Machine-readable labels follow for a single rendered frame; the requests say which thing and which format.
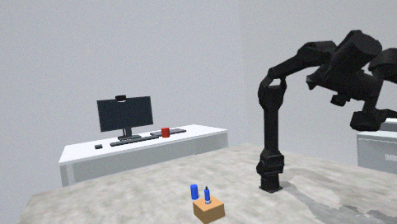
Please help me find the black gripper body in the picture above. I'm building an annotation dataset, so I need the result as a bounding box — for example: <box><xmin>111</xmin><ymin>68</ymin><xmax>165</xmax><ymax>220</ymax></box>
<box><xmin>338</xmin><ymin>48</ymin><xmax>397</xmax><ymax>132</ymax></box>

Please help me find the tan wooden block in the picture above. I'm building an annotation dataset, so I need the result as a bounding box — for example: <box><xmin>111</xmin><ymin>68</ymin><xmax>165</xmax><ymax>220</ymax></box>
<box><xmin>193</xmin><ymin>195</ymin><xmax>225</xmax><ymax>224</ymax></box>

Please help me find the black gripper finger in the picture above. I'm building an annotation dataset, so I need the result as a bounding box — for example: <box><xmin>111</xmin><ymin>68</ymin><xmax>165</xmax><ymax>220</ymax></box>
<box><xmin>383</xmin><ymin>64</ymin><xmax>397</xmax><ymax>84</ymax></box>
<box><xmin>382</xmin><ymin>109</ymin><xmax>397</xmax><ymax>123</ymax></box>

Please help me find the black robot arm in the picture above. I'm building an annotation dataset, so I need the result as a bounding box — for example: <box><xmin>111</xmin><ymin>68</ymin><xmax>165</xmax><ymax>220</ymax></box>
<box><xmin>256</xmin><ymin>30</ymin><xmax>382</xmax><ymax>193</ymax></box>

